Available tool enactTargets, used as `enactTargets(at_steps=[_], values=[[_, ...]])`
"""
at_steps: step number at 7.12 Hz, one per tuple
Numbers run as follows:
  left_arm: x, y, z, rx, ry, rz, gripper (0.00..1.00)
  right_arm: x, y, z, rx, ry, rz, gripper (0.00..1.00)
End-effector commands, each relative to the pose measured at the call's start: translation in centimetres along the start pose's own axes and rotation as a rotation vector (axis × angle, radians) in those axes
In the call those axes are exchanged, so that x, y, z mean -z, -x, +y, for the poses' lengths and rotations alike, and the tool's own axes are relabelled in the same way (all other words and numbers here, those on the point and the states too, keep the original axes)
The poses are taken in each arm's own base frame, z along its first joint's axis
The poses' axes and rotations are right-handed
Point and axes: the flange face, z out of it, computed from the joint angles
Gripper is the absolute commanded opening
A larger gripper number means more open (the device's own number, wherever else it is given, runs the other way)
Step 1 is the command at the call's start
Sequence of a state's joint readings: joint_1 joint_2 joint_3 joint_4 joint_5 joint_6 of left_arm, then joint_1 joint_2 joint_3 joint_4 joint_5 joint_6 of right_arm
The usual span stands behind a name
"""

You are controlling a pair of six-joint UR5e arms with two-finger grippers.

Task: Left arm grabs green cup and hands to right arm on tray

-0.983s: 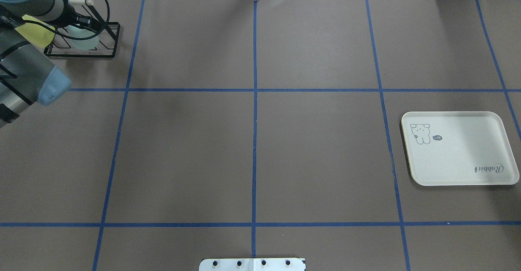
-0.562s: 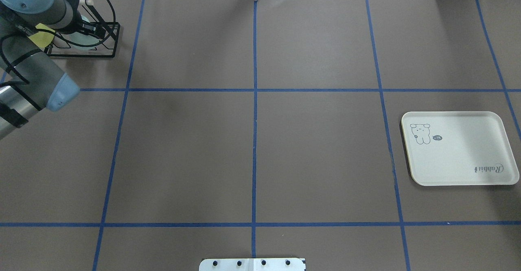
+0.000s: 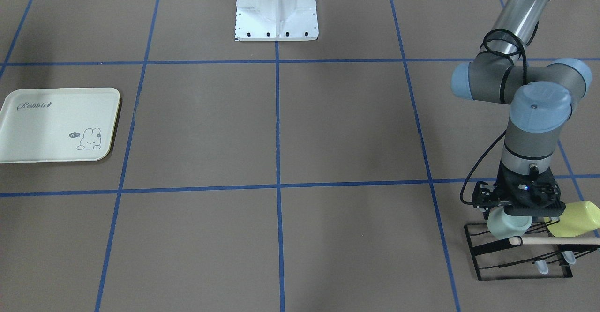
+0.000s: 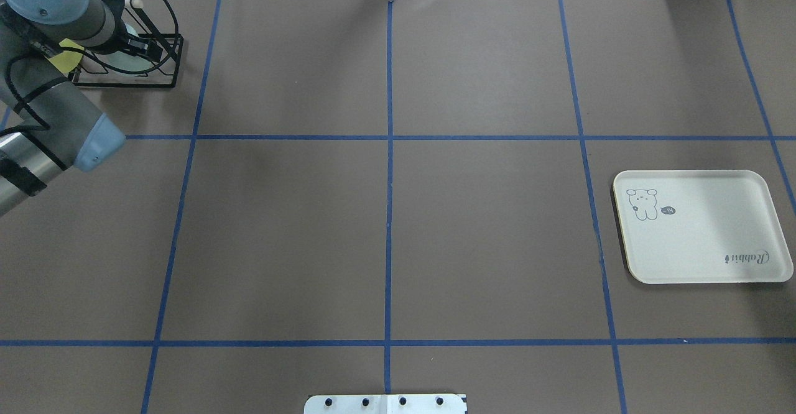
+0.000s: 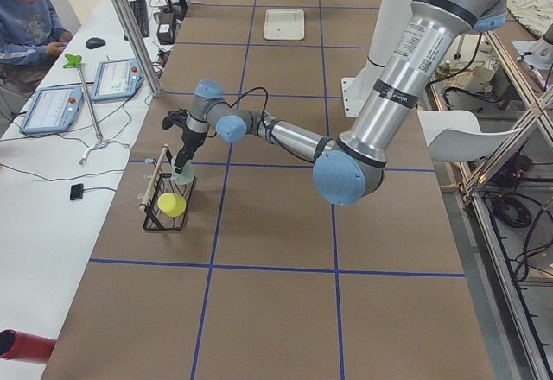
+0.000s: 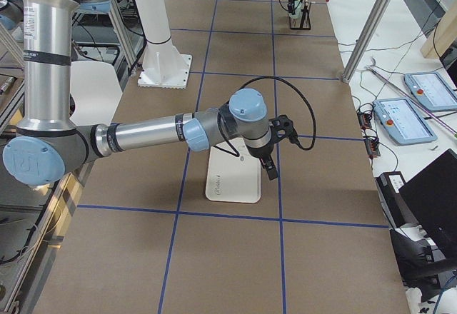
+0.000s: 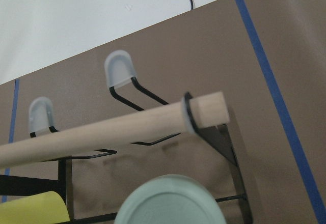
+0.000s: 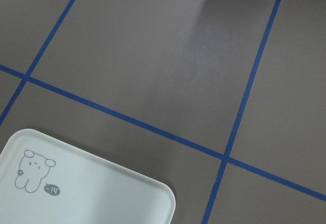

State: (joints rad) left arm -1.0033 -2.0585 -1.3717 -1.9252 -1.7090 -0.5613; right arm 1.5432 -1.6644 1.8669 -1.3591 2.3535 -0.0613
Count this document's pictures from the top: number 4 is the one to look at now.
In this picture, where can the yellow cup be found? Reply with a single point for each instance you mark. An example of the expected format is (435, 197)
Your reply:
(69, 59)

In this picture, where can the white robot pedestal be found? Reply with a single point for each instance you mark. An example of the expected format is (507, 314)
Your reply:
(388, 403)

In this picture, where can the cream rabbit tray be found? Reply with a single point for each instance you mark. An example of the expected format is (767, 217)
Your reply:
(700, 226)

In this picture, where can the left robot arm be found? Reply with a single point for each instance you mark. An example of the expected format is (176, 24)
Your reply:
(60, 127)

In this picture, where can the mint green cup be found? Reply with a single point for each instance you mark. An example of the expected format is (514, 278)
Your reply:
(124, 64)

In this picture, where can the black wire cup rack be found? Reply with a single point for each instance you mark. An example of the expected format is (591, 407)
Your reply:
(93, 73)

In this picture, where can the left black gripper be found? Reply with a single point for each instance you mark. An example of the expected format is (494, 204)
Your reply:
(136, 46)

